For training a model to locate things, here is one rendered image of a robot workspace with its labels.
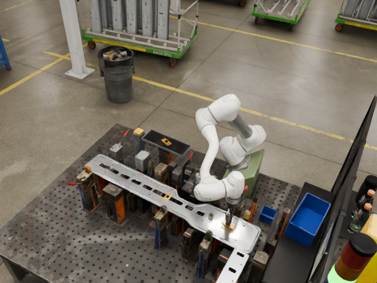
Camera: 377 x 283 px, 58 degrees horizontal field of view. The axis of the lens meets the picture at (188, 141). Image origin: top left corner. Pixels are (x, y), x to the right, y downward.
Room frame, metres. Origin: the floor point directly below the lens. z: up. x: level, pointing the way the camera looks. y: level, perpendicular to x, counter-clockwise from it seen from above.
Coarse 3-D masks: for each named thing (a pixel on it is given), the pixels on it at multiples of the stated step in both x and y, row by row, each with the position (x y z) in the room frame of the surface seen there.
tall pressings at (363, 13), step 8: (352, 0) 7.62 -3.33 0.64; (368, 0) 7.48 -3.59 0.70; (344, 8) 7.60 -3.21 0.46; (352, 8) 7.59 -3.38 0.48; (360, 8) 7.48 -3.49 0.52; (368, 8) 7.45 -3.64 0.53; (376, 8) 7.55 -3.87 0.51; (352, 16) 7.50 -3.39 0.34; (360, 16) 7.49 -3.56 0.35; (376, 16) 7.56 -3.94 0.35
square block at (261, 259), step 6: (258, 252) 1.14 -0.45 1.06; (264, 252) 1.14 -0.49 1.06; (258, 258) 1.10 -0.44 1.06; (264, 258) 1.10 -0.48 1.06; (252, 264) 1.10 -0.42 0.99; (258, 264) 1.08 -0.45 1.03; (264, 264) 1.07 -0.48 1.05; (252, 270) 1.09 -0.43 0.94; (258, 270) 1.08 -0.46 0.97; (252, 276) 1.09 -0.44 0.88; (258, 276) 1.07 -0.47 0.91; (246, 282) 1.10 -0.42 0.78; (252, 282) 1.08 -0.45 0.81; (258, 282) 1.07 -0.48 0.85
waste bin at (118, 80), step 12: (108, 48) 4.54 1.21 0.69; (120, 48) 4.59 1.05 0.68; (108, 60) 4.12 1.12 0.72; (120, 60) 4.14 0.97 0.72; (132, 60) 4.33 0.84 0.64; (108, 72) 4.14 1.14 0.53; (120, 72) 4.14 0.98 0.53; (132, 72) 4.38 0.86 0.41; (108, 84) 4.19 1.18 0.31; (120, 84) 4.17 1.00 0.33; (108, 96) 4.22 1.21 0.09; (120, 96) 4.17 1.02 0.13
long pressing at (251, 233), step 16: (96, 160) 1.91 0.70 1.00; (112, 160) 1.92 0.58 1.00; (112, 176) 1.75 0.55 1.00; (128, 176) 1.76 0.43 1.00; (144, 176) 1.77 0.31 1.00; (144, 192) 1.61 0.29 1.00; (176, 192) 1.63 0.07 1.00; (176, 208) 1.48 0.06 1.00; (208, 208) 1.50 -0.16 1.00; (192, 224) 1.36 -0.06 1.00; (208, 224) 1.37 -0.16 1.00; (240, 224) 1.38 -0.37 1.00; (224, 240) 1.25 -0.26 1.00; (240, 240) 1.26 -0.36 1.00; (256, 240) 1.27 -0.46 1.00
